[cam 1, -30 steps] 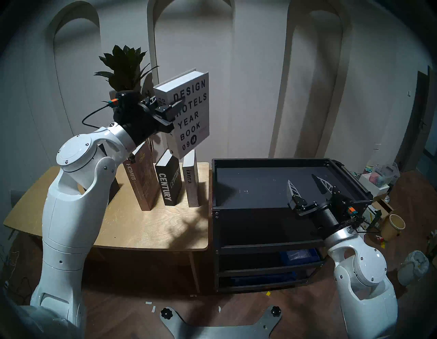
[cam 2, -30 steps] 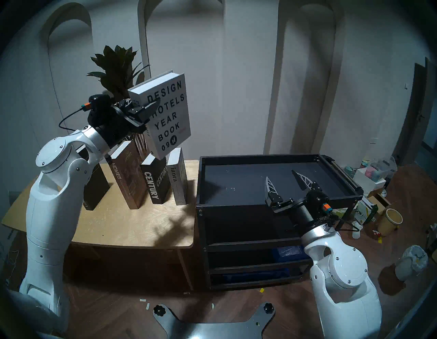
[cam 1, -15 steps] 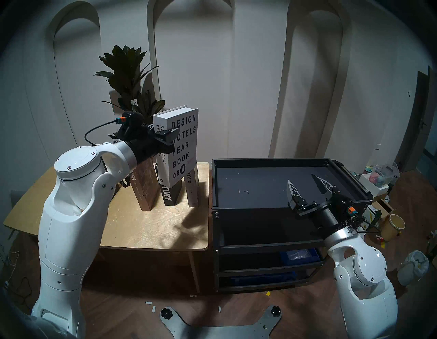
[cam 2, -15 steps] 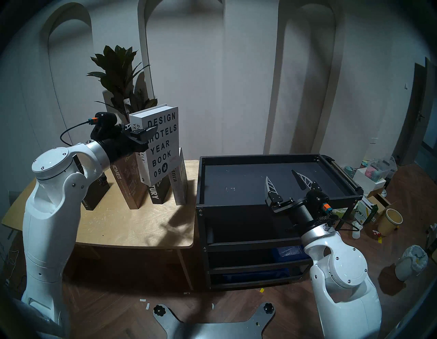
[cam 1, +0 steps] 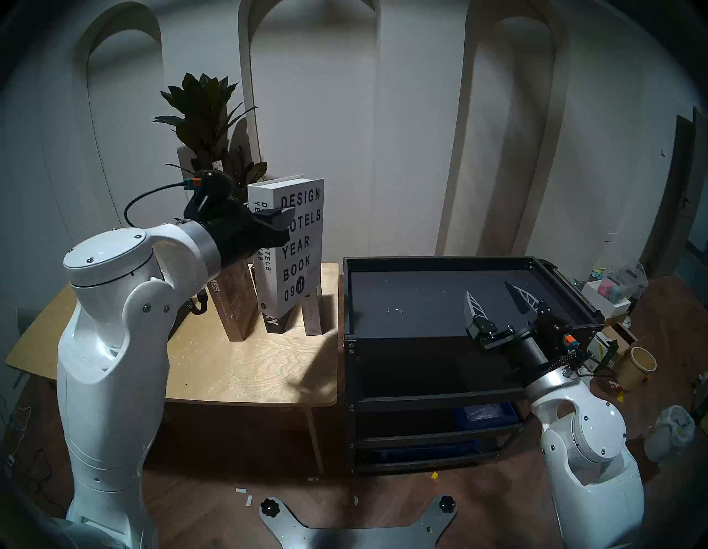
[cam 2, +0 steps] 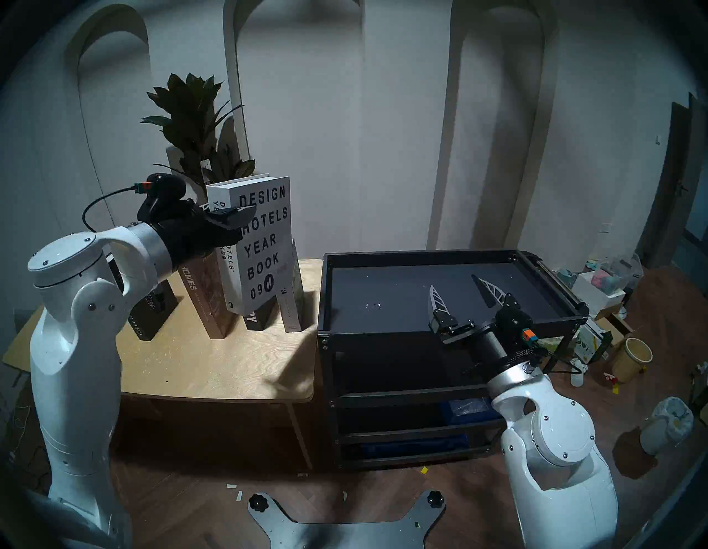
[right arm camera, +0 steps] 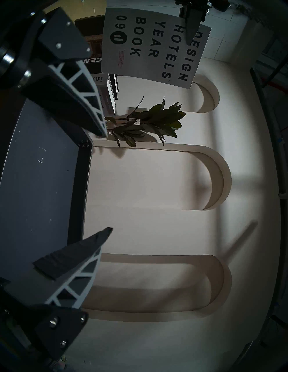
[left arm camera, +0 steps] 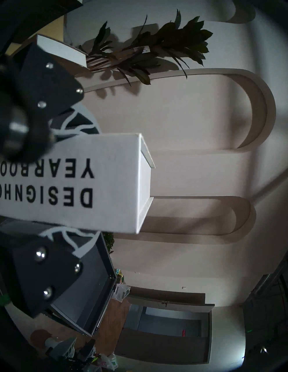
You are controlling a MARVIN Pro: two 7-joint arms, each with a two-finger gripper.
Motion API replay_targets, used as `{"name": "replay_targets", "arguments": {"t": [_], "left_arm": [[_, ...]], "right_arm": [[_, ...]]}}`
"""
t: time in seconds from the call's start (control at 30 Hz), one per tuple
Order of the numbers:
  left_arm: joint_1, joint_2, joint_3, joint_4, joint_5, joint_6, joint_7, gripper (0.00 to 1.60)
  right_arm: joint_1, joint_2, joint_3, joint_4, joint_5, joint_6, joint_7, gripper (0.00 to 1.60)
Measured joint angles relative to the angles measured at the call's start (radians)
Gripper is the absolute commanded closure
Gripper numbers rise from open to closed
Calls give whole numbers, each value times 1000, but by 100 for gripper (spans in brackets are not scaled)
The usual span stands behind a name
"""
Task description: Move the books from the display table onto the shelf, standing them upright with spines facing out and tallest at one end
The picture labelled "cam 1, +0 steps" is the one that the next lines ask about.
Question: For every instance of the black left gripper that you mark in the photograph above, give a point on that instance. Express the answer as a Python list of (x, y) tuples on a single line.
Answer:
[(232, 232)]

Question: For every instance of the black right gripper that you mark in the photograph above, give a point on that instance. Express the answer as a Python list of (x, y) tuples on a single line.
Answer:
[(528, 348)]

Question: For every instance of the white Design Hotels Yearbook book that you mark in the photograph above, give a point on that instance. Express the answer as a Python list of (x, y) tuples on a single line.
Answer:
[(298, 249)]

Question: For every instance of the grey ianra book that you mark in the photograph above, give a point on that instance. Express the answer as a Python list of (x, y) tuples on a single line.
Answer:
[(312, 316)]

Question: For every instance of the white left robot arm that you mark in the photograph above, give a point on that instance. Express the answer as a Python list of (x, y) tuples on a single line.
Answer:
[(110, 332)]

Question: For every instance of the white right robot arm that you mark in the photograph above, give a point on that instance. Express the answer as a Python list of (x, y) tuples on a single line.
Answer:
[(592, 443)]

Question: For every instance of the black metal shelf cart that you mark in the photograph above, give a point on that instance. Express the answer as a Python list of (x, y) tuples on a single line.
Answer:
[(420, 310)]

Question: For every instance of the brown Homes book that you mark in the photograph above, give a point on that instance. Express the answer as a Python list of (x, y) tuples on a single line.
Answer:
[(238, 304)]

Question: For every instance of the black Century book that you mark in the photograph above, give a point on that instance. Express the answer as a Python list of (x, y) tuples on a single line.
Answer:
[(276, 325)]

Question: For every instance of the blue bin with plastic bag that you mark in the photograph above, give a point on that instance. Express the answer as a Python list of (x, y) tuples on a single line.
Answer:
[(487, 415)]

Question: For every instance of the tall green leafy plant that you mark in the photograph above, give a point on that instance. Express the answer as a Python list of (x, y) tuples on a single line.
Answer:
[(202, 122)]

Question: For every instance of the green white carton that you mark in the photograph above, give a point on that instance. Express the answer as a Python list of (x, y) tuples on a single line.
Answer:
[(610, 352)]

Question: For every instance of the brown cardboard box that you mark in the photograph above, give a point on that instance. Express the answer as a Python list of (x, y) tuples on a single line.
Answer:
[(619, 337)]

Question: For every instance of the clear plastic storage box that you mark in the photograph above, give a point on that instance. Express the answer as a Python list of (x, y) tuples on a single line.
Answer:
[(622, 282)]

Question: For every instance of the light wooden table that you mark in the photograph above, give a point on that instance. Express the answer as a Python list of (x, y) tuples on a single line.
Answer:
[(249, 371)]

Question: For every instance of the dark blue flat bin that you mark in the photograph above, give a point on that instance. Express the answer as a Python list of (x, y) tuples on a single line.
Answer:
[(420, 451)]

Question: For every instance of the black star knob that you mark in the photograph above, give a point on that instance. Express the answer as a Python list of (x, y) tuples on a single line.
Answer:
[(446, 504), (268, 506)]

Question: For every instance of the dark brown door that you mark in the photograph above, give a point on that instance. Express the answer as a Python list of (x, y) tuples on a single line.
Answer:
[(672, 193)]

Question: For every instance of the white trash bag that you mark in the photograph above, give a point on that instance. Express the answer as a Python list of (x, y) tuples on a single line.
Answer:
[(669, 434)]

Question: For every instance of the grey metal robot base plate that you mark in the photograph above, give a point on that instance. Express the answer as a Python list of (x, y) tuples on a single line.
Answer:
[(354, 537)]

